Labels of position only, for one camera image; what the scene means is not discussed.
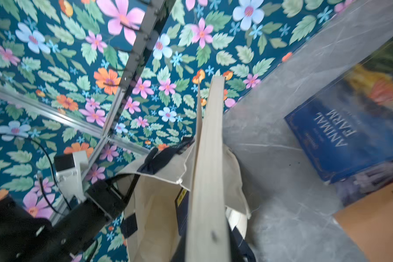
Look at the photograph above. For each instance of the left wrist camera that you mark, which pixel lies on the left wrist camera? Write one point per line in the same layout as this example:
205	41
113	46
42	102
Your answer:
69	169

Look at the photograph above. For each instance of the blue cover book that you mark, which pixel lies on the blue cover book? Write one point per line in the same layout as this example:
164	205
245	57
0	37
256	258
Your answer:
347	126

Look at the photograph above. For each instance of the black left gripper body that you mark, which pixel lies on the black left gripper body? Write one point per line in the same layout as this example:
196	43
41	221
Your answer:
105	201

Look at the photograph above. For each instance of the brown cover book barcode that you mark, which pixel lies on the brown cover book barcode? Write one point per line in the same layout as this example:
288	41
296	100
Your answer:
369	223

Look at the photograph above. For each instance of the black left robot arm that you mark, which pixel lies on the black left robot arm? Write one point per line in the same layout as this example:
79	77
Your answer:
24	238

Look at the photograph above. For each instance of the cream canvas tote bag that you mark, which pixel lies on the cream canvas tote bag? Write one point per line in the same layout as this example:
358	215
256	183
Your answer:
156	215

